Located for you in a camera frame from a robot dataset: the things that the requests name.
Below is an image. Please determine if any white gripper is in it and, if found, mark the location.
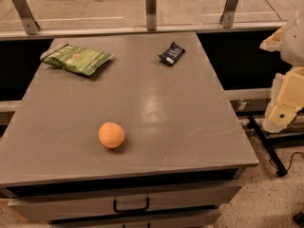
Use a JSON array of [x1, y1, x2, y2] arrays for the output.
[[259, 9, 304, 133]]

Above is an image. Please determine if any orange fruit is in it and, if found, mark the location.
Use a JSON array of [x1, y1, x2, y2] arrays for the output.
[[99, 123, 125, 148]]

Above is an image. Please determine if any green jalapeno chip bag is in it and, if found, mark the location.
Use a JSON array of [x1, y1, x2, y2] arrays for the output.
[[40, 44, 113, 76]]

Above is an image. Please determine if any black metal stand leg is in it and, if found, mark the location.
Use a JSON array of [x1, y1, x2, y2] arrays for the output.
[[247, 116, 288, 178]]

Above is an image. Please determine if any dark blue snack packet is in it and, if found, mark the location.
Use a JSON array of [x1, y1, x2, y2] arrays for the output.
[[159, 42, 185, 67]]

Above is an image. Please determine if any grey drawer cabinet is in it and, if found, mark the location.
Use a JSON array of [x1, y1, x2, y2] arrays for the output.
[[0, 31, 260, 228]]

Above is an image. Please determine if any upper grey drawer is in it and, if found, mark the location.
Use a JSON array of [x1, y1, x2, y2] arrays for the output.
[[9, 180, 241, 221]]

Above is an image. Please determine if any grey drawer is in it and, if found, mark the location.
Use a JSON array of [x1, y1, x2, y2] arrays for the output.
[[50, 209, 220, 228], [9, 180, 241, 221]]

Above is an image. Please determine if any lower grey drawer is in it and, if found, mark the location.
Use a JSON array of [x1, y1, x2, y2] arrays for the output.
[[50, 209, 220, 228]]

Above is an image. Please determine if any right metal railing bracket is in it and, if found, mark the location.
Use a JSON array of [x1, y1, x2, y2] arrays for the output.
[[219, 0, 238, 28]]

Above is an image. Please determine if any metal railing bracket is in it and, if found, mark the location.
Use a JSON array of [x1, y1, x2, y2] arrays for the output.
[[11, 0, 40, 35], [145, 0, 157, 30], [219, 0, 238, 28]]

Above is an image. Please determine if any black cable behind glass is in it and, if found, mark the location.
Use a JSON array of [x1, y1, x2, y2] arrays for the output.
[[260, 0, 283, 21]]

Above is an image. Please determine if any metal railing base rail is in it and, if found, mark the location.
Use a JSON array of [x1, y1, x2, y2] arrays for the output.
[[0, 20, 287, 41]]

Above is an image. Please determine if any black floor cable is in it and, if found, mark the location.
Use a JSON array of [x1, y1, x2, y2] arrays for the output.
[[269, 151, 304, 173]]

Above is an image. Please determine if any middle metal railing bracket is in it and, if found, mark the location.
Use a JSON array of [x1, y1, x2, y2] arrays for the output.
[[145, 0, 157, 30]]

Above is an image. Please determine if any black drawer handle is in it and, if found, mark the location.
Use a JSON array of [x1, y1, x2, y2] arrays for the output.
[[112, 198, 150, 214]]

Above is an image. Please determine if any left metal railing bracket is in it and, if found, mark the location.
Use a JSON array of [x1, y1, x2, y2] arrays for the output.
[[11, 0, 40, 35]]

